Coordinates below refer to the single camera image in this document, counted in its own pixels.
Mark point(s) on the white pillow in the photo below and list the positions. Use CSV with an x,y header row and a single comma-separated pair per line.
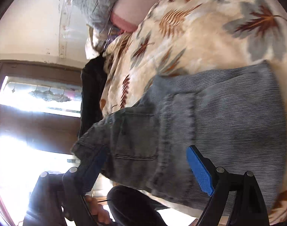
x,y
94,42

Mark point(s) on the pink bolster cushion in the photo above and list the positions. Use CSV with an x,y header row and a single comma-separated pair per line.
x,y
138,7

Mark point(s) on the leaf-printed cream blanket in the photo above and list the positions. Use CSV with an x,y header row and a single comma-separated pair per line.
x,y
204,30

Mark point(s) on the person's left hand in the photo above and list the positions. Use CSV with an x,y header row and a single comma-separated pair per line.
x,y
100,213

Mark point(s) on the wooden stained glass door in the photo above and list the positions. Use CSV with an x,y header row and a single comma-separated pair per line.
x,y
39,122

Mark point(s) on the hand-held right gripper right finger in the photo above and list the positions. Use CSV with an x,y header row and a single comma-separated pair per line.
x,y
200,169

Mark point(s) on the grey-blue denim pants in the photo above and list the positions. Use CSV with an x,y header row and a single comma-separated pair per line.
x,y
216,117

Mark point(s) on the black jacket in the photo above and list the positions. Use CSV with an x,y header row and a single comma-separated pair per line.
x,y
91,94

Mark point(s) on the purple patterned cloth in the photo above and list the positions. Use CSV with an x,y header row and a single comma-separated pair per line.
x,y
112,36

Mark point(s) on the grey quilted blanket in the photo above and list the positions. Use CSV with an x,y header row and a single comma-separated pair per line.
x,y
94,2

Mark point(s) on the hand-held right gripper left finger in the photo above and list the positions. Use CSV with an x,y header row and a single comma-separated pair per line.
x,y
90,169

